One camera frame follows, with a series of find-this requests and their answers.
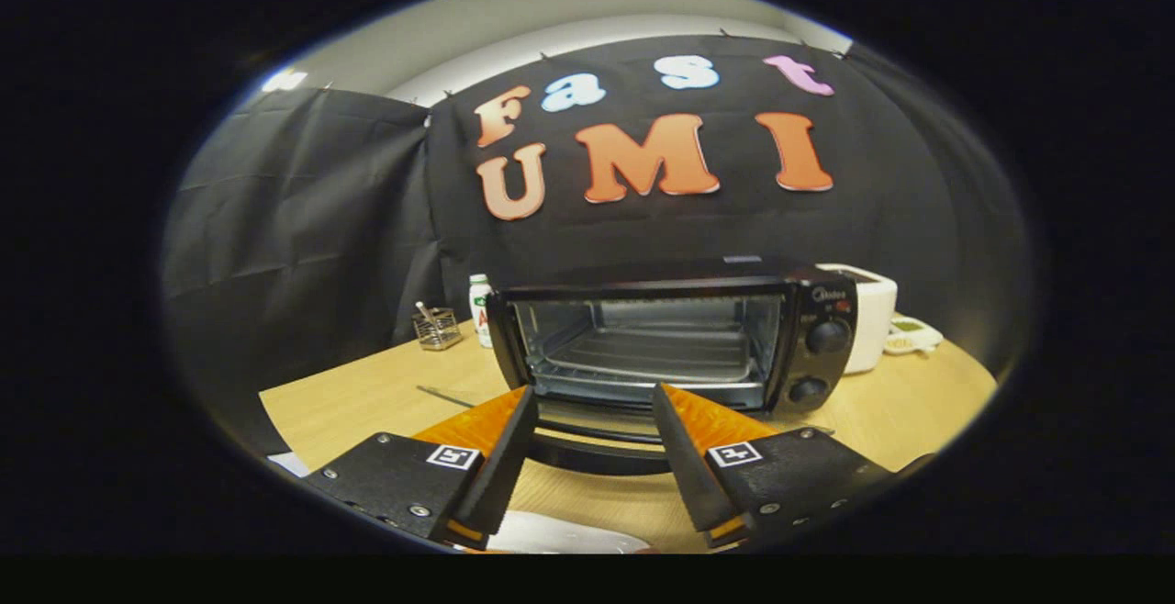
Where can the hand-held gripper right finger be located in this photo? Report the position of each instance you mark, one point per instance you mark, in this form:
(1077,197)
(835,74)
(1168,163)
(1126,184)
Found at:
(687,466)

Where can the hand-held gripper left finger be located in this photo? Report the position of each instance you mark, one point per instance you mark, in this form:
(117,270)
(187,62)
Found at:
(500,471)

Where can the black toaster oven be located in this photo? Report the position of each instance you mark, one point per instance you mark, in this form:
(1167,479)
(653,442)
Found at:
(817,310)

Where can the white bread toaster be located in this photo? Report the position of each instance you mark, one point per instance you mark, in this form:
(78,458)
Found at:
(872,319)

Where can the white plate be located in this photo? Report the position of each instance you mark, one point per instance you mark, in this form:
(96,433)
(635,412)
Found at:
(560,535)

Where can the thin metal stick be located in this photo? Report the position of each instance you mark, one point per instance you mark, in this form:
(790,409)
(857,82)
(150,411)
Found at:
(445,396)

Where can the white bottle green cap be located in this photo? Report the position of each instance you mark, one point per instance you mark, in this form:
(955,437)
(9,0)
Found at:
(479,315)

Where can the white paper sheet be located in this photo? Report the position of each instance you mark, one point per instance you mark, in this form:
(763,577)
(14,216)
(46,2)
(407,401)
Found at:
(290,464)

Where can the white divided bean dish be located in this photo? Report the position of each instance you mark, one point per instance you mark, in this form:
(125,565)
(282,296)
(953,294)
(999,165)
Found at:
(911,338)

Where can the small ceiling light panel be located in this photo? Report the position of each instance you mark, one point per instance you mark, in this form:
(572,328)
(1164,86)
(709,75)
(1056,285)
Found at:
(285,81)

